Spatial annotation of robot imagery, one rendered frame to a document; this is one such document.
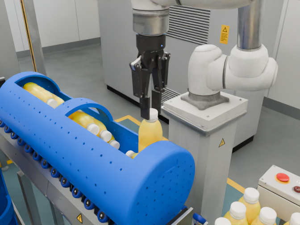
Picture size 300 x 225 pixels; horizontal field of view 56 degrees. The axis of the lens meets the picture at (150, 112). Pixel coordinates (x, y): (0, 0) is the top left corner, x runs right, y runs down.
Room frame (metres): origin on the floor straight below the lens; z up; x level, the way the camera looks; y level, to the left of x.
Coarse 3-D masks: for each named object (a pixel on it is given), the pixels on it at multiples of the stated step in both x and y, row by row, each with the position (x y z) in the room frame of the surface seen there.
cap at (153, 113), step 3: (150, 108) 0.73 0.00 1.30; (153, 108) 0.73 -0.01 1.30; (150, 111) 0.72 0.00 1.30; (153, 111) 0.72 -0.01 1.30; (156, 111) 0.72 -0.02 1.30; (150, 114) 0.70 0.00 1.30; (153, 114) 0.70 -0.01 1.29; (156, 114) 0.71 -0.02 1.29; (150, 117) 0.70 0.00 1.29; (153, 117) 0.70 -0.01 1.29; (156, 117) 0.71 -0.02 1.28
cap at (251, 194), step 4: (248, 188) 0.60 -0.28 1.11; (252, 188) 0.60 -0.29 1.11; (244, 192) 0.59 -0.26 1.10; (248, 192) 0.59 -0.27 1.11; (252, 192) 0.59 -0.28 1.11; (256, 192) 0.59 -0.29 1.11; (244, 196) 0.59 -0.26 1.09; (248, 196) 0.58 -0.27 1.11; (252, 196) 0.57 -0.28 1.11; (256, 196) 0.57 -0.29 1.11; (248, 200) 0.57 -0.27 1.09; (252, 200) 0.57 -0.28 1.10; (256, 200) 0.57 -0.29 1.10
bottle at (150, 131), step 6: (144, 120) 0.72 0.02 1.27; (150, 120) 0.70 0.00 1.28; (156, 120) 0.71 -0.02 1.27; (144, 126) 0.70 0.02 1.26; (150, 126) 0.70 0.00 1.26; (156, 126) 0.70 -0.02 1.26; (138, 132) 0.71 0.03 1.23; (144, 132) 0.69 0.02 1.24; (150, 132) 0.69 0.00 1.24; (156, 132) 0.69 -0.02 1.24; (138, 138) 0.71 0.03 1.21; (144, 138) 0.69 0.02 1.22; (150, 138) 0.69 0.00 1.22; (156, 138) 0.69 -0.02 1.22; (138, 144) 0.71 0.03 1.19; (144, 144) 0.69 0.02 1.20; (150, 144) 0.69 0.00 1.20; (138, 150) 0.71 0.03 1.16
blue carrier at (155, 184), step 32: (0, 96) 1.09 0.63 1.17; (32, 96) 0.99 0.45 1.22; (64, 96) 1.23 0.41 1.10; (32, 128) 0.87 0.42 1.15; (64, 128) 0.78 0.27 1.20; (64, 160) 0.71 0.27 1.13; (96, 160) 0.64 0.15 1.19; (128, 160) 0.60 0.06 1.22; (160, 160) 0.58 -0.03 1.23; (192, 160) 0.68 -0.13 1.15; (96, 192) 0.59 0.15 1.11; (128, 192) 0.53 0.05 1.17; (160, 192) 0.58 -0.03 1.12; (128, 224) 0.50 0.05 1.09; (160, 224) 0.58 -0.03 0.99
